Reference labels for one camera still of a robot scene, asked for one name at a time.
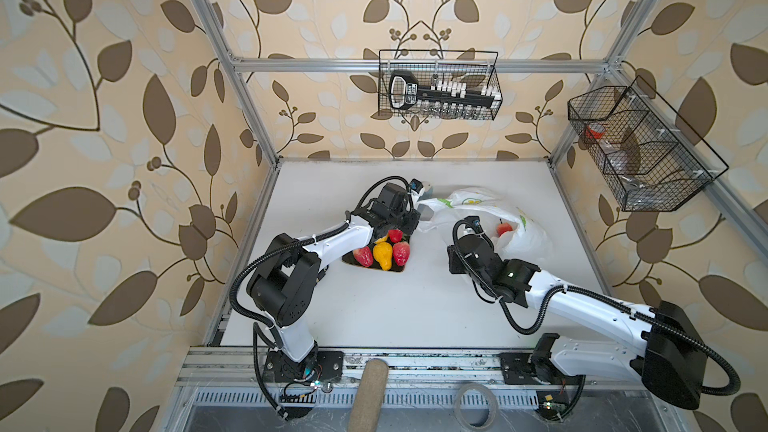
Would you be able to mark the side wire basket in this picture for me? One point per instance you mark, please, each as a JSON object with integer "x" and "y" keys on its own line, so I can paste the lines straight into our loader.
{"x": 652, "y": 157}

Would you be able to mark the rear wire basket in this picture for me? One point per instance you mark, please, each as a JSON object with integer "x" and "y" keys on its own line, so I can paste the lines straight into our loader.
{"x": 475, "y": 68}

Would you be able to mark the red item in basket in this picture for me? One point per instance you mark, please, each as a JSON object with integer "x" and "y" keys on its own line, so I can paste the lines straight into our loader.
{"x": 594, "y": 131}

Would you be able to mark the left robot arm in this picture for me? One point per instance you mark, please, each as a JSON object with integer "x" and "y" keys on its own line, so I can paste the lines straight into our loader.
{"x": 275, "y": 290}

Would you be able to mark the tape roll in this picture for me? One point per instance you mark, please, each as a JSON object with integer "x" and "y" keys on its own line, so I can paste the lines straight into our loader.
{"x": 475, "y": 397}

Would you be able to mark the black socket tool set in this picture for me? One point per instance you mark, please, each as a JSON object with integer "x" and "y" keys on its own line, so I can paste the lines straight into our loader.
{"x": 404, "y": 92}

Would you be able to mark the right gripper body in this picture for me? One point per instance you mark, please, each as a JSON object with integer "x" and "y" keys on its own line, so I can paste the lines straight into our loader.
{"x": 454, "y": 264}

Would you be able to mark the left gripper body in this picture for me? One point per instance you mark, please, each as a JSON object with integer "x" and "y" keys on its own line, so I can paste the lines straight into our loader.
{"x": 404, "y": 220}

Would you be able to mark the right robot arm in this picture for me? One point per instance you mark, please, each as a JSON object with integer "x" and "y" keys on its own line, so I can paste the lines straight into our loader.
{"x": 583, "y": 333}

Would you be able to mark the white plastic bag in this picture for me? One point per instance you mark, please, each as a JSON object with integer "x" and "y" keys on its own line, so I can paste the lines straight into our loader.
{"x": 529, "y": 241}

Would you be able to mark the black square plate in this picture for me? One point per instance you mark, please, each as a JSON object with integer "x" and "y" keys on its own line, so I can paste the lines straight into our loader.
{"x": 348, "y": 257}

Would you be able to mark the cardboard tube roll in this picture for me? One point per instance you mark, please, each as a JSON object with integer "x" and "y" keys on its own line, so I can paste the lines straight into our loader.
{"x": 369, "y": 398}

